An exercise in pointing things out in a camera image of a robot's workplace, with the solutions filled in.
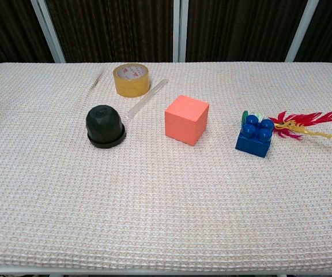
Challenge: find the black round tray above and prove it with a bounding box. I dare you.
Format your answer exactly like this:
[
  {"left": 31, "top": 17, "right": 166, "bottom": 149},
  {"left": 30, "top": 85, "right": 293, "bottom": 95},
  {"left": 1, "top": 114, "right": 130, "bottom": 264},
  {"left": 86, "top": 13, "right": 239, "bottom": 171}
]
[{"left": 86, "top": 122, "right": 126, "bottom": 149}]

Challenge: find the black dice cup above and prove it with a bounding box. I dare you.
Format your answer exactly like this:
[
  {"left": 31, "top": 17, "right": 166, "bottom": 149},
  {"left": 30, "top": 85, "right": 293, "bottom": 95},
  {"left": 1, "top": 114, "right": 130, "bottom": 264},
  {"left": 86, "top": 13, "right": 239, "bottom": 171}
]
[{"left": 85, "top": 104, "right": 124, "bottom": 142}]

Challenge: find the orange foam cube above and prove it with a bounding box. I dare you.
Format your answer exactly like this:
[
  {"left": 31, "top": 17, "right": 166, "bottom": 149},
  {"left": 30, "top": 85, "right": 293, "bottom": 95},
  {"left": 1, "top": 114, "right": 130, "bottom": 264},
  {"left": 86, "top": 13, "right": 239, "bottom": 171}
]
[{"left": 164, "top": 95, "right": 210, "bottom": 147}]

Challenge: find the clear plastic tube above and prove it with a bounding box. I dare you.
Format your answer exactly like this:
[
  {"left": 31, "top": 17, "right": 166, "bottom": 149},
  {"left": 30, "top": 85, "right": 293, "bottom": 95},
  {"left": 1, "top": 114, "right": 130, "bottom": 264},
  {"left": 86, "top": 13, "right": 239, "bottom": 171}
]
[{"left": 127, "top": 78, "right": 169, "bottom": 119}]

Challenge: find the yellow packing tape roll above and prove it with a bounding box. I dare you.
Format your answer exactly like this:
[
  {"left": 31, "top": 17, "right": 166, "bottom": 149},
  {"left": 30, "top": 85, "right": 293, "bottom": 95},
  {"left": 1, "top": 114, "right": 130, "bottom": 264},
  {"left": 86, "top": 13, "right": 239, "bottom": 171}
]
[{"left": 112, "top": 63, "right": 150, "bottom": 98}]

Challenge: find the beige woven table cloth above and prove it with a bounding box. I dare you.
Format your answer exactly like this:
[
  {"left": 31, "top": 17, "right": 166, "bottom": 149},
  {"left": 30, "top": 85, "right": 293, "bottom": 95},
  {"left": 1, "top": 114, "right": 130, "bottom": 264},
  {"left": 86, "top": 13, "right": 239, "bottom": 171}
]
[{"left": 0, "top": 61, "right": 332, "bottom": 271}]

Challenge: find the green white feather piece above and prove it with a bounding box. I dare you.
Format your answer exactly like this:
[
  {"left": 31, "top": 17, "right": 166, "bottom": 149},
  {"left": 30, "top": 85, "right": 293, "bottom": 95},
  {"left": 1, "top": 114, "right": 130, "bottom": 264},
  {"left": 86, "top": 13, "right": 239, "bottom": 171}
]
[{"left": 242, "top": 110, "right": 267, "bottom": 126}]

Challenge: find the blue studded building block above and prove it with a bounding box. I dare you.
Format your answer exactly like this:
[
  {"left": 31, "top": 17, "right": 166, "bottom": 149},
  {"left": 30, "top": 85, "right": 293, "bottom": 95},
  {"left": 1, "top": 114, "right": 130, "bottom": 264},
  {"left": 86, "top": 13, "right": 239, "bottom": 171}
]
[{"left": 235, "top": 114, "right": 275, "bottom": 159}]

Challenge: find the red yellow feather ornament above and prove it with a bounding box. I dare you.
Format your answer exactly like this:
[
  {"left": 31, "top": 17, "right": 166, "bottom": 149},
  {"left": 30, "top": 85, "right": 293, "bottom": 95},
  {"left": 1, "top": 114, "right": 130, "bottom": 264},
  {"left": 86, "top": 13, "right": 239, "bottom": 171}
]
[{"left": 268, "top": 110, "right": 332, "bottom": 142}]

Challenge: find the white partition frame post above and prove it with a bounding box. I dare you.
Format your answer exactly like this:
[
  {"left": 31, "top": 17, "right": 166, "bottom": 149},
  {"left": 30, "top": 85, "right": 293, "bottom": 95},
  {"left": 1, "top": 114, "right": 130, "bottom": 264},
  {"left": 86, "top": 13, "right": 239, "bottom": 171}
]
[
  {"left": 285, "top": 0, "right": 319, "bottom": 62},
  {"left": 30, "top": 0, "right": 66, "bottom": 63},
  {"left": 172, "top": 0, "right": 189, "bottom": 63}
]

